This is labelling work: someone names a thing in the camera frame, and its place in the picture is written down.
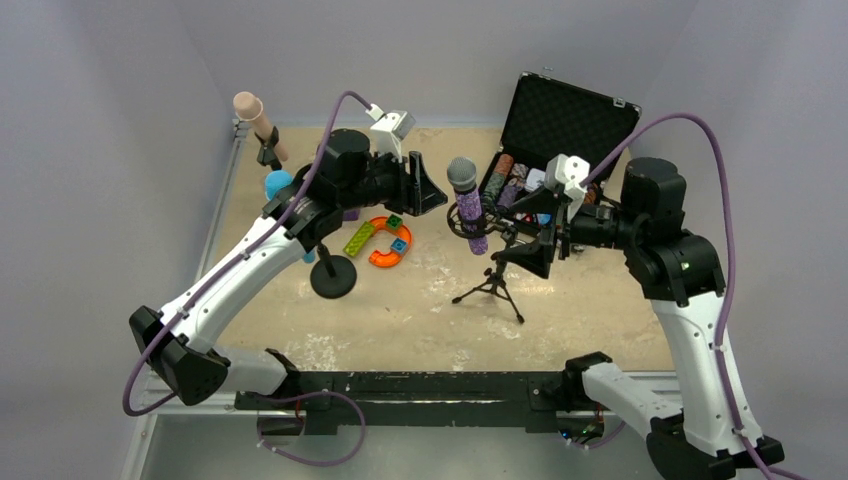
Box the purple glitter microphone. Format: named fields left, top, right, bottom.
left=447, top=157, right=488, bottom=256

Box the black shock mount tripod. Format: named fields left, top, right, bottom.
left=445, top=198, right=526, bottom=326

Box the black mic stand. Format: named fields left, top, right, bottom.
left=254, top=126, right=283, bottom=171
left=310, top=244, right=358, bottom=299

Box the blue microphone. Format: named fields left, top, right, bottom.
left=263, top=170, right=318, bottom=265

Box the pink microphone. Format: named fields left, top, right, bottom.
left=232, top=91, right=289, bottom=162

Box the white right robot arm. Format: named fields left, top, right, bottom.
left=503, top=154, right=785, bottom=479

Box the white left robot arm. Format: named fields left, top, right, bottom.
left=129, top=129, right=447, bottom=406

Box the green toy brick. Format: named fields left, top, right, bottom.
left=385, top=215, right=403, bottom=231

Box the blue toy brick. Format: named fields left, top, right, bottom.
left=390, top=238, right=409, bottom=256

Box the orange curved track piece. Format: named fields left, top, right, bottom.
left=368, top=214, right=413, bottom=269

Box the lime long toy brick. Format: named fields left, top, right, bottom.
left=343, top=221, right=376, bottom=257

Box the black poker chip case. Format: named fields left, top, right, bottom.
left=479, top=72, right=642, bottom=220

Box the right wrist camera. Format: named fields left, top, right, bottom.
left=543, top=154, right=590, bottom=224

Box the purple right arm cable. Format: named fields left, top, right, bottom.
left=582, top=112, right=810, bottom=480

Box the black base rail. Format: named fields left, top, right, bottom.
left=235, top=371, right=602, bottom=435

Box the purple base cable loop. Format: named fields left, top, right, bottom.
left=256, top=390, right=367, bottom=468

